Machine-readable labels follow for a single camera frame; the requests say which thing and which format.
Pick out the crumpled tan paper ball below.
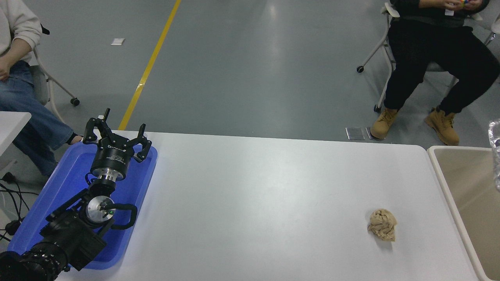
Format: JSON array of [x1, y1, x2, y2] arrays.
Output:
[[367, 209, 398, 242]]

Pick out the black floor cables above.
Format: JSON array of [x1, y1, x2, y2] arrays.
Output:
[[0, 180, 39, 242]]

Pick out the blue plastic tray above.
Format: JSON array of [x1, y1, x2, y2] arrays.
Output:
[[7, 140, 159, 270]]

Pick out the small white side table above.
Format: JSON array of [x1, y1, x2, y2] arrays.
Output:
[[0, 111, 32, 172]]

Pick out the person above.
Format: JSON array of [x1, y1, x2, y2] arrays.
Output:
[[370, 0, 500, 146], [0, 0, 84, 176]]

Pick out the silver foil plate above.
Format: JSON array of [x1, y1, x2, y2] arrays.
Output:
[[488, 119, 500, 192]]

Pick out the large pale bin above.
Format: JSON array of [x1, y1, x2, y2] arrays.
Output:
[[427, 146, 500, 281]]

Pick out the white frame wheeled chair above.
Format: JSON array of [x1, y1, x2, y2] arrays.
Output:
[[356, 1, 500, 114], [29, 23, 80, 122]]

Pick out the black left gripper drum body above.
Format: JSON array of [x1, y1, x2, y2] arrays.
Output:
[[91, 136, 136, 173]]

